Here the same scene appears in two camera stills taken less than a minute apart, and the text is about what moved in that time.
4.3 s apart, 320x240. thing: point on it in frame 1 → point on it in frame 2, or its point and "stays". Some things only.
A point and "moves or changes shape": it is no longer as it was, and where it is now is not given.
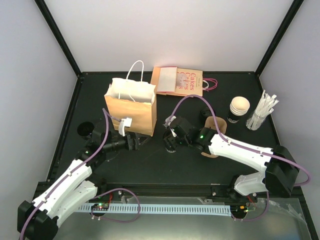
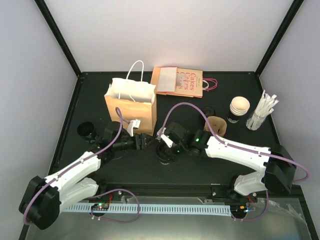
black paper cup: [85, 130] stays
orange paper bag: [137, 99] stays
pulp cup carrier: [209, 122] stays
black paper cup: [170, 151] moves or changes shape
